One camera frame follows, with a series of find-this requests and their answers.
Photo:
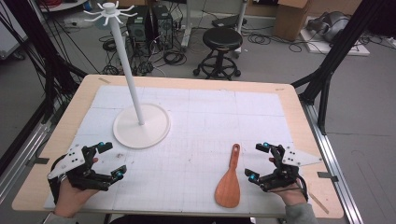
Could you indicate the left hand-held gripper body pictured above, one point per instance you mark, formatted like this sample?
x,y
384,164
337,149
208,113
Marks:
x,y
70,161

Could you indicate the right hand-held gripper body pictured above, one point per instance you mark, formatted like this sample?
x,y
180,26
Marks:
x,y
295,158

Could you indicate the wooden rice spatula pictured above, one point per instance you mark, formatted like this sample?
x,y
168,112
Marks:
x,y
229,193

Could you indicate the white hook stand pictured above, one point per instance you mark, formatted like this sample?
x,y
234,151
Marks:
x,y
134,130

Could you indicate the person's right hand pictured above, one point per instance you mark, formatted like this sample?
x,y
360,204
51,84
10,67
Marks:
x,y
292,196

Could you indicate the person's left hand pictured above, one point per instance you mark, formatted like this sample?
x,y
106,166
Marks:
x,y
70,200

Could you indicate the black tape strip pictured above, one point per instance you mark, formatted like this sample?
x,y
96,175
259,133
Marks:
x,y
327,176
39,160

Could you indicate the thin wooden stick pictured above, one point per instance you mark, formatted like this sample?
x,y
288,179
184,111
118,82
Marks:
x,y
318,202

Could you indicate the white grid mat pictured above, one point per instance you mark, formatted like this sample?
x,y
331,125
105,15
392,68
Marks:
x,y
202,124

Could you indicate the person's dark clothing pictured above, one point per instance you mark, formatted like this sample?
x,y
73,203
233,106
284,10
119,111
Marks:
x,y
180,220

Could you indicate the black round stool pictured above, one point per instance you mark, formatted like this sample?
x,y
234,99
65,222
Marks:
x,y
222,39

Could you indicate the white foam board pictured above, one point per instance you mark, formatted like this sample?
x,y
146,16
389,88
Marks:
x,y
339,49

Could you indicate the black computer tower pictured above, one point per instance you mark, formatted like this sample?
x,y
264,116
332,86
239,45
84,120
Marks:
x,y
138,29
162,28

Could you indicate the cardboard box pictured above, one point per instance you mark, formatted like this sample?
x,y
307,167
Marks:
x,y
291,21

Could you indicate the black flat device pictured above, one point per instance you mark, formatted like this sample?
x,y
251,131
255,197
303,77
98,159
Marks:
x,y
229,21

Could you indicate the white metal stand leg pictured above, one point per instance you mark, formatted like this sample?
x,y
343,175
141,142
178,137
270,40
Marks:
x,y
241,15
186,28

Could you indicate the grey bag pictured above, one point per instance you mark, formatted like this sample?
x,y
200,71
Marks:
x,y
331,26

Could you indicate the white round table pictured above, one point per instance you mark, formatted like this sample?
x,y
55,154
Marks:
x,y
62,4

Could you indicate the aluminium rail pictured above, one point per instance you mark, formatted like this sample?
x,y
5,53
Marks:
x,y
21,158
333,161

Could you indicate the black metal frame strut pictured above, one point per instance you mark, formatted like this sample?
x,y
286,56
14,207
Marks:
x,y
337,51
40,43

